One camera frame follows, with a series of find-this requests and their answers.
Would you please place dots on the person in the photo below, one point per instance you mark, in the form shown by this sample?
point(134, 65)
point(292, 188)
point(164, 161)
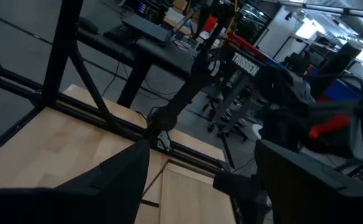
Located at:
point(302, 81)

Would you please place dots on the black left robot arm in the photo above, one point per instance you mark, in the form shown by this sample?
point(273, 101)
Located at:
point(181, 99)

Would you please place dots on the black desk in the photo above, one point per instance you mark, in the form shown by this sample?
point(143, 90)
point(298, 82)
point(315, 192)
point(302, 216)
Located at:
point(165, 56)

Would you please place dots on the black metal table frame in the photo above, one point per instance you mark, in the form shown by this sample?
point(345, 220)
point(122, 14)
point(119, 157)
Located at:
point(59, 62)

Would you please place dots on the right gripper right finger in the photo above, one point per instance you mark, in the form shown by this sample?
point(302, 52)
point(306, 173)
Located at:
point(318, 196)

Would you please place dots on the black keyboard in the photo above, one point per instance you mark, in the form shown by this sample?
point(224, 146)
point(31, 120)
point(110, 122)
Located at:
point(117, 32)

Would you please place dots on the black computer mouse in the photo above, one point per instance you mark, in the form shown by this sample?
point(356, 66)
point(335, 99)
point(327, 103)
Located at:
point(88, 24)

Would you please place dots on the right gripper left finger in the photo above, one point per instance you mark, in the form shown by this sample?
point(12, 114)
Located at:
point(75, 202)

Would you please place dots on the black office chair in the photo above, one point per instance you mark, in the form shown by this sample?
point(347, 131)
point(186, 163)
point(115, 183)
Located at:
point(228, 105)

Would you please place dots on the black flat box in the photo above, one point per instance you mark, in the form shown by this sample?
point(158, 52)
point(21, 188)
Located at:
point(147, 28)

